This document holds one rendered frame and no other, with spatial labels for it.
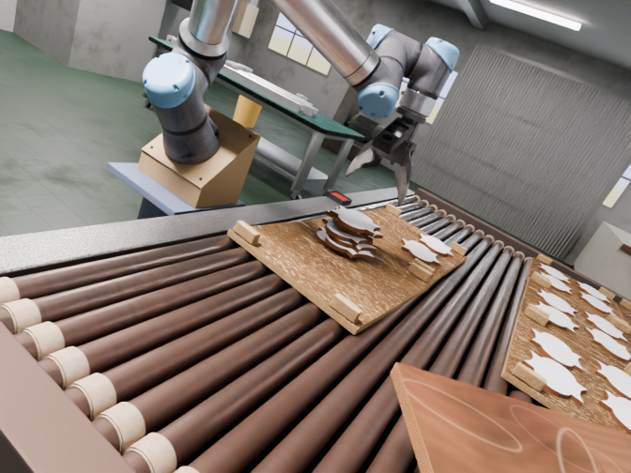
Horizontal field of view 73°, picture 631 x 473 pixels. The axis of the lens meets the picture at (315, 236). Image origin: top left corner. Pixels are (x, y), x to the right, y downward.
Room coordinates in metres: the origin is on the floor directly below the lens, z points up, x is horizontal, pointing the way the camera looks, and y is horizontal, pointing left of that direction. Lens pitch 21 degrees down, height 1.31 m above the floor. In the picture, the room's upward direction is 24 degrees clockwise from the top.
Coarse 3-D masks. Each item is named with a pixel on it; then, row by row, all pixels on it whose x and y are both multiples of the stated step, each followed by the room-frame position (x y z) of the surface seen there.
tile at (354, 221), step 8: (344, 208) 1.04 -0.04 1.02; (336, 216) 0.98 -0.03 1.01; (344, 216) 0.98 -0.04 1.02; (352, 216) 1.01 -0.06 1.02; (360, 216) 1.04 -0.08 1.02; (344, 224) 0.94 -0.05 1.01; (352, 224) 0.94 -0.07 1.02; (360, 224) 0.97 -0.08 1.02; (368, 224) 1.00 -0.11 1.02; (376, 224) 1.03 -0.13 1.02; (360, 232) 0.95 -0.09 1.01; (368, 232) 0.96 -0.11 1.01
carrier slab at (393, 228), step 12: (372, 216) 1.39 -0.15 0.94; (384, 216) 1.46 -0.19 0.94; (384, 228) 1.32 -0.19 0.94; (396, 228) 1.38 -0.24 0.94; (408, 228) 1.44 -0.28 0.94; (384, 240) 1.20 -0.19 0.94; (396, 240) 1.25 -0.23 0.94; (408, 240) 1.30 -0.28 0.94; (384, 252) 1.11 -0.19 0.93; (396, 252) 1.14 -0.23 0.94; (456, 252) 1.41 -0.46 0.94; (408, 264) 1.10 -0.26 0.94; (432, 264) 1.18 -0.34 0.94; (444, 264) 1.23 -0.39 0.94; (456, 264) 1.29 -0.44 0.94; (432, 276) 1.08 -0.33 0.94
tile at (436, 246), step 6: (420, 234) 1.40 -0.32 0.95; (420, 240) 1.33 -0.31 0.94; (426, 240) 1.35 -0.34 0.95; (432, 240) 1.38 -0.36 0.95; (438, 240) 1.41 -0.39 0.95; (426, 246) 1.31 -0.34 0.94; (432, 246) 1.32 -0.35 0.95; (438, 246) 1.34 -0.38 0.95; (444, 246) 1.38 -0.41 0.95; (438, 252) 1.29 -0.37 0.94; (444, 252) 1.31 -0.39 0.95; (450, 252) 1.33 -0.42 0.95
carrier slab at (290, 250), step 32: (288, 224) 0.99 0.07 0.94; (320, 224) 1.09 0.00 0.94; (256, 256) 0.78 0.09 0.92; (288, 256) 0.82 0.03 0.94; (320, 256) 0.89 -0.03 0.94; (384, 256) 1.07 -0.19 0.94; (320, 288) 0.74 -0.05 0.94; (352, 288) 0.80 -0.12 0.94; (384, 288) 0.87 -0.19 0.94; (416, 288) 0.95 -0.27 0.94
